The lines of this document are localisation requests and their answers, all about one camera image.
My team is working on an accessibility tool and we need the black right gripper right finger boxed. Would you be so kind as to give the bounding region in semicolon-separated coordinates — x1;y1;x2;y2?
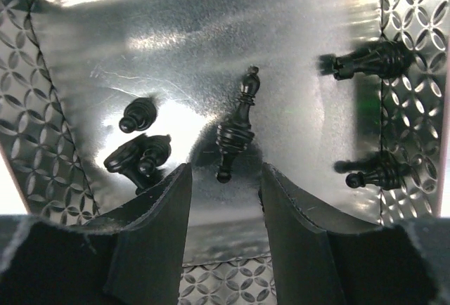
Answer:
261;163;449;304

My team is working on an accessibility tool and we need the black chess pieces cluster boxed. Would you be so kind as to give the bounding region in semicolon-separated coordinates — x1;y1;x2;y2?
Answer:
103;0;414;197

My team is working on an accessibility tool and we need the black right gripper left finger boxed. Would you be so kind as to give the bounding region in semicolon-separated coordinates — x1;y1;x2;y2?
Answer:
1;164;192;304

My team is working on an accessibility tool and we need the pink plastic tray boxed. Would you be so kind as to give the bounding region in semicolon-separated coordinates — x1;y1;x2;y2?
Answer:
1;0;449;304

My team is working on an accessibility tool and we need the black chess bishop piece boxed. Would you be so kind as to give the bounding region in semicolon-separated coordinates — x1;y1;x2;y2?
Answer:
216;66;260;183

